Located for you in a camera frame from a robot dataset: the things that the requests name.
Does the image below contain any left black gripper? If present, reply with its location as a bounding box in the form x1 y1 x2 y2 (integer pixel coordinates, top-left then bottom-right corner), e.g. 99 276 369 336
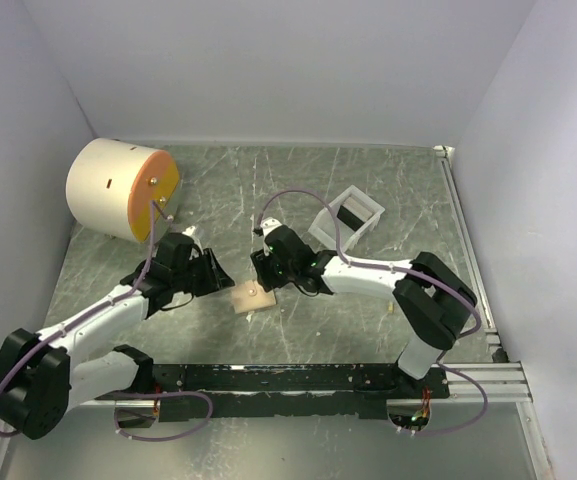
172 247 236 297

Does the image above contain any beige leather card holder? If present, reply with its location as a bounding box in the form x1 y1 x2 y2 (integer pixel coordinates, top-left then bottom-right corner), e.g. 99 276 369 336
230 280 277 314

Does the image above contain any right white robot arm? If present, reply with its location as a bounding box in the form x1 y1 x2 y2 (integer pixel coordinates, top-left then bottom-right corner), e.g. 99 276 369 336
251 218 477 398

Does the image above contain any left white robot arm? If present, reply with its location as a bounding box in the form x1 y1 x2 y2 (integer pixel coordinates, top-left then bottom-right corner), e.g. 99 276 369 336
0 232 235 439

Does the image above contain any white card tray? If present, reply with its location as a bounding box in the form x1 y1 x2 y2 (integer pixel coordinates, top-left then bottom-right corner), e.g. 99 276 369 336
308 185 385 253

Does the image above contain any cream cylinder with orange face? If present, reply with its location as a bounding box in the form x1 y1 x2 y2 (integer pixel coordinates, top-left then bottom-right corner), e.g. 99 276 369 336
65 138 182 244

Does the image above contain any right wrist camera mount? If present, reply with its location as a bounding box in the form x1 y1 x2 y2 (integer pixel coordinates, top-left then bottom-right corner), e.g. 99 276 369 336
253 217 282 237

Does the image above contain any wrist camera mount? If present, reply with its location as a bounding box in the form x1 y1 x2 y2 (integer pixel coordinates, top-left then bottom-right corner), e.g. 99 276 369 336
182 225 203 256
253 217 282 237

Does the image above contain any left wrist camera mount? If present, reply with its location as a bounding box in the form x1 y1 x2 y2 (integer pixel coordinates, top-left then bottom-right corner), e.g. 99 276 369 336
182 225 203 256

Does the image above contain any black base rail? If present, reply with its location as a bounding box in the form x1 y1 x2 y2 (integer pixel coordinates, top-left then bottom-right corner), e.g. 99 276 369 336
112 362 452 421

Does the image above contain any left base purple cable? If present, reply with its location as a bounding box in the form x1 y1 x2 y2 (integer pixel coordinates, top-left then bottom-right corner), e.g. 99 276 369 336
113 389 215 442

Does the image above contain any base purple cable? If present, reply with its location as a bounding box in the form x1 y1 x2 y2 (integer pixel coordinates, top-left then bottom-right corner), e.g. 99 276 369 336
113 389 215 442
395 362 489 437

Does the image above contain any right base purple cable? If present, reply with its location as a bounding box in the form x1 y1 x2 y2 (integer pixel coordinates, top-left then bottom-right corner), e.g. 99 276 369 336
395 362 489 437

